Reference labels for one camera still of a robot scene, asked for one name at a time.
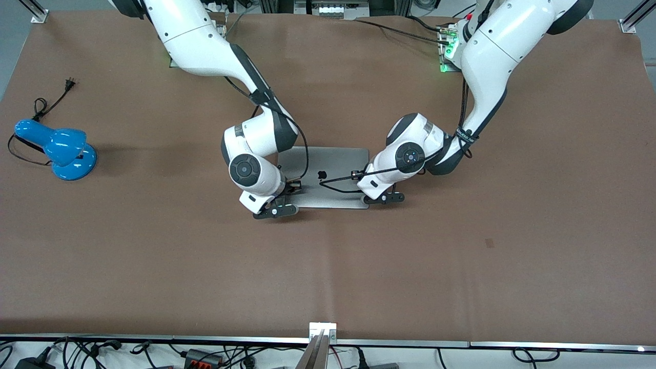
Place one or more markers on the aluminium profile bar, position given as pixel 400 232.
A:
pixel 315 357

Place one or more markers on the grey open-lid laptop computer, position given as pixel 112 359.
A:
pixel 333 164

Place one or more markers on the small silver metal bracket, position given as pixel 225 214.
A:
pixel 315 326

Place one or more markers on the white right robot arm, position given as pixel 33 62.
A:
pixel 195 36

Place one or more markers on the black power adapter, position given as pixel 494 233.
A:
pixel 33 364

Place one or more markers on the aluminium corner post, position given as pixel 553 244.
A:
pixel 633 20
pixel 36 11

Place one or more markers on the grey box with orange buttons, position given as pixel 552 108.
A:
pixel 202 356

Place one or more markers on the brown table cover sheet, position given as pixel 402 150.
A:
pixel 205 256

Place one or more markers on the blue desk lamp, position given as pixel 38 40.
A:
pixel 69 159

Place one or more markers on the white power strip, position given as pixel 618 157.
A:
pixel 338 9

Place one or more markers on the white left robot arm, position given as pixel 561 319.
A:
pixel 492 51

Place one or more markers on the silver table edge rail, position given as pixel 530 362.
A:
pixel 154 339

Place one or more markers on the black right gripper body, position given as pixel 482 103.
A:
pixel 291 188

